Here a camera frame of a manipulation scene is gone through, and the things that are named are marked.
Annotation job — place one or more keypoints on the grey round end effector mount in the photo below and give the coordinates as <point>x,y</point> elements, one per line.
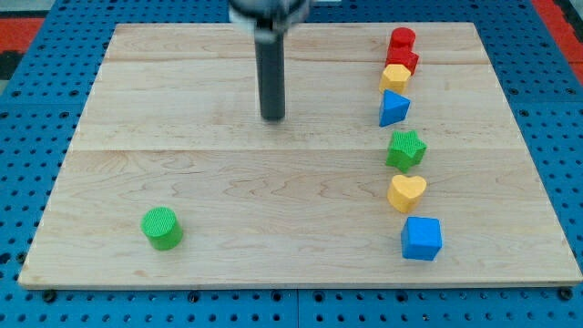
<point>276,16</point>

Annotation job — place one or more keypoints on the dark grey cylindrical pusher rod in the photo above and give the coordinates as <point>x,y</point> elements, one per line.
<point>270,74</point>

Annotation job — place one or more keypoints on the light wooden board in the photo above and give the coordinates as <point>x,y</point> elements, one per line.
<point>172,120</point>

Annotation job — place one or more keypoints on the yellow hexagon block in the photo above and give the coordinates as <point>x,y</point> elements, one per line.
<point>395,77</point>

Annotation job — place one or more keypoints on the red star block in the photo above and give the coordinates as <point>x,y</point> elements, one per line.
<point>402,56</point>

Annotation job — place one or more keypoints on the red cylinder block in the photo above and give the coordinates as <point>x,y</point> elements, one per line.
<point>402,37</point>

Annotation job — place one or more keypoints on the blue triangle block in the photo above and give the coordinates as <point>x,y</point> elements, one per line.
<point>393,108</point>

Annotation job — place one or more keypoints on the green star block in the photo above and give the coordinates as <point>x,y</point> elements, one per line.
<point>405,150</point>

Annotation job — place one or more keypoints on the yellow heart block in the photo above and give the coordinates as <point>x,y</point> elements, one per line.
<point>404,193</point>

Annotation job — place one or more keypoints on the green cylinder block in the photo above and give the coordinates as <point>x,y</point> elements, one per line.
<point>161,227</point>

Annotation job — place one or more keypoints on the blue cube block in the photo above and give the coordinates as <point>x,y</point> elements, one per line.
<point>421,238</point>

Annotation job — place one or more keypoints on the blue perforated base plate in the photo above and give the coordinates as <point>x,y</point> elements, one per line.
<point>45,97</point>

